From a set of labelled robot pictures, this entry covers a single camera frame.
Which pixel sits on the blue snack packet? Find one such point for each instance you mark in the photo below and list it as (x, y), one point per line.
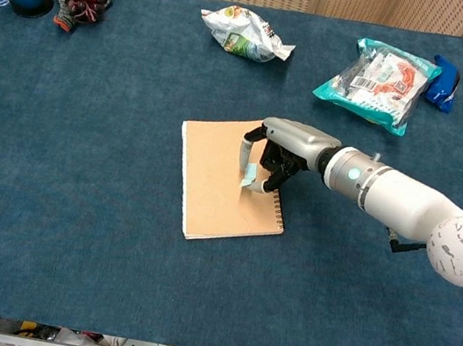
(442, 84)

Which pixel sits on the blue table cloth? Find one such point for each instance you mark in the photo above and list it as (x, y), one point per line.
(79, 178)

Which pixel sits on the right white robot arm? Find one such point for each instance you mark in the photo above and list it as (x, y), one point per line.
(404, 202)

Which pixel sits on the teal clear snack package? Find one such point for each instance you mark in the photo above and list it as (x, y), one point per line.
(374, 90)

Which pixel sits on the red grapes bunch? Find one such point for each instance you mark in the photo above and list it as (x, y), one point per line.
(64, 18)

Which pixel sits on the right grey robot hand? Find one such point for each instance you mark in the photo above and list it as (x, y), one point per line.
(299, 137)

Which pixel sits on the crumpled white snack bag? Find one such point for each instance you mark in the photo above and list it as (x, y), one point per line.
(241, 32)

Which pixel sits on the kraft spiral notebook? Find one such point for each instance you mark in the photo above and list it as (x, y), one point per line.
(211, 187)

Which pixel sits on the light teal eraser block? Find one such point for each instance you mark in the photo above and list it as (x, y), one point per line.
(250, 174)

